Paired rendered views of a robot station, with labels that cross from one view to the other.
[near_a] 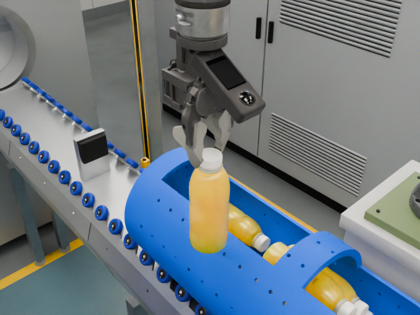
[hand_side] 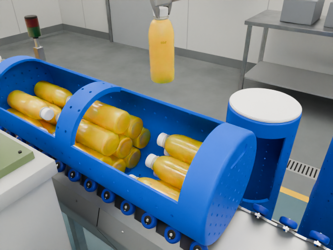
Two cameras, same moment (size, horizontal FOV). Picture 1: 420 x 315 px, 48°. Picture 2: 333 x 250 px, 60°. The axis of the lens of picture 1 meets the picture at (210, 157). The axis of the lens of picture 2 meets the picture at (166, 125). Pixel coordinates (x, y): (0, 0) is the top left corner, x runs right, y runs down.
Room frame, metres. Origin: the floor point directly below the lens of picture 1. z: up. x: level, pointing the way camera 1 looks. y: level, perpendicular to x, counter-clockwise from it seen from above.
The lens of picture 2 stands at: (1.38, -0.16, 1.58)
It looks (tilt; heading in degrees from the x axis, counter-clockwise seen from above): 32 degrees down; 167
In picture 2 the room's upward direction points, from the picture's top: straight up
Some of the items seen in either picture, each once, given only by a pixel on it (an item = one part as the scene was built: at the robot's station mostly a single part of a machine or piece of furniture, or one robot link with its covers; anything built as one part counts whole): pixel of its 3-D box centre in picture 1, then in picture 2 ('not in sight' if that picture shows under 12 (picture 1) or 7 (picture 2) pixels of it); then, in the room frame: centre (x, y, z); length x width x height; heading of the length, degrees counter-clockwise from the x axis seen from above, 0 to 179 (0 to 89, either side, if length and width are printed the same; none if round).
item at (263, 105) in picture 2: not in sight; (264, 103); (0.48, 0.45, 1.03); 0.28 x 0.28 x 0.01
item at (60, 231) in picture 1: (54, 205); not in sight; (1.83, 0.78, 0.31); 0.06 x 0.06 x 0.63; 41
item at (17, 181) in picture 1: (27, 217); not in sight; (1.73, 0.88, 0.31); 0.06 x 0.06 x 0.63; 41
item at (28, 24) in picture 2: not in sight; (31, 22); (-0.27, -0.49, 1.23); 0.06 x 0.06 x 0.04
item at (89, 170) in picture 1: (93, 155); not in sight; (1.25, 0.37, 1.00); 0.10 x 0.04 x 0.15; 131
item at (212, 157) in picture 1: (210, 156); (160, 10); (0.63, 0.00, 1.43); 0.04 x 0.04 x 0.02
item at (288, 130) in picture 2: not in sight; (248, 185); (0.48, 0.45, 0.59); 0.28 x 0.28 x 0.88
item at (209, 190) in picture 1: (209, 204); (161, 48); (0.63, 0.00, 1.33); 0.07 x 0.07 x 0.19
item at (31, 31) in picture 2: not in sight; (33, 31); (-0.27, -0.49, 1.18); 0.06 x 0.06 x 0.05
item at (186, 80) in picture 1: (198, 70); not in sight; (0.65, 0.02, 1.57); 0.09 x 0.08 x 0.12; 43
